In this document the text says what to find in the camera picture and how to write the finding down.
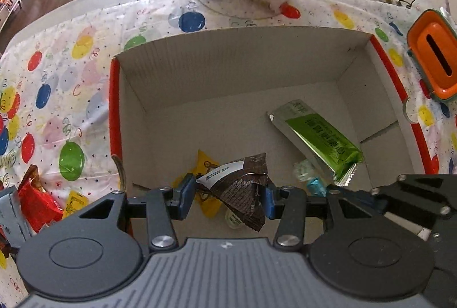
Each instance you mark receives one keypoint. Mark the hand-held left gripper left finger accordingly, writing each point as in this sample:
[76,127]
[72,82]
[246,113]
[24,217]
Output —
[185,195]

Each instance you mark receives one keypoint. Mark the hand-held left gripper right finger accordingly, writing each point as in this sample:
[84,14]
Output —
[270,203]

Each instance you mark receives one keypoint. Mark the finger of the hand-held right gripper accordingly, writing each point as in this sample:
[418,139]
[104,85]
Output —
[446,247]
[421,191]

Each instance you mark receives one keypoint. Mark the dark brown snack packet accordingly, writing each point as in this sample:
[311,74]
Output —
[239,193]

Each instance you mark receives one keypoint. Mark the round white candy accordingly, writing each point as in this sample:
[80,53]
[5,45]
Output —
[234,219]

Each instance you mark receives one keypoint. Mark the yellow snack packet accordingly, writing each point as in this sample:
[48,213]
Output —
[205,160]

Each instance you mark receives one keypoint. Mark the white green candy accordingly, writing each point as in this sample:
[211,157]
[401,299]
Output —
[303,170]

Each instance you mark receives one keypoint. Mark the cyan candy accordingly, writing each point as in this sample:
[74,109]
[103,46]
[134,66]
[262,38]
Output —
[317,186]

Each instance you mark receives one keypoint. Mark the green snack packet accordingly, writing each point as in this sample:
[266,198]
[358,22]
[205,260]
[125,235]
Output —
[321,140]

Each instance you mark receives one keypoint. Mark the red cardboard box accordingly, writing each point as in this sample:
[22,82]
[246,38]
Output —
[232,79]

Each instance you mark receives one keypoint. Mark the red snack packet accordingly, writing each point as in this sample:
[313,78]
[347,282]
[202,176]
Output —
[37,202]

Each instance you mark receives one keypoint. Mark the grey blue snack packet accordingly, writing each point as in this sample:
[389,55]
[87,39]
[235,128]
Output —
[12,215]

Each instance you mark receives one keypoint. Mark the small yellow printed packet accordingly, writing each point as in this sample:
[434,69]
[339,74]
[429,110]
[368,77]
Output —
[76,203]

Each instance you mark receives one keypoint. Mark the orange tissue holder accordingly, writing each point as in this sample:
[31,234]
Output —
[433,54]

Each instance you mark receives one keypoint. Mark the balloon print tablecloth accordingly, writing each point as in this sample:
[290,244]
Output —
[71,86]

